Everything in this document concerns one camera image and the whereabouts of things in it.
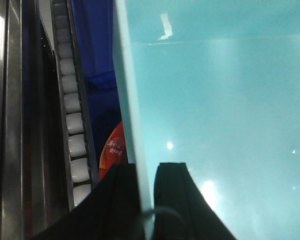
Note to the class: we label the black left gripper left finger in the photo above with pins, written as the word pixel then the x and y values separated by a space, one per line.
pixel 112 211

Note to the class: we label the white roller track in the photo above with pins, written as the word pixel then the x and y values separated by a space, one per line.
pixel 80 161

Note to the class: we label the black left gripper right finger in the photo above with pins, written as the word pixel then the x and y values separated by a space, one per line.
pixel 184 214

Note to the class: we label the stainless steel shelf rail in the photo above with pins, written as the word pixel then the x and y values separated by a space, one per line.
pixel 22 92

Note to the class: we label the light blue plastic bin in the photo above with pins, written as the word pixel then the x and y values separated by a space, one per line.
pixel 216 84

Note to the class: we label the red snack bag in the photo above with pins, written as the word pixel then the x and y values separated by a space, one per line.
pixel 114 151

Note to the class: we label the dark blue storage bin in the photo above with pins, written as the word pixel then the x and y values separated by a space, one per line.
pixel 94 26

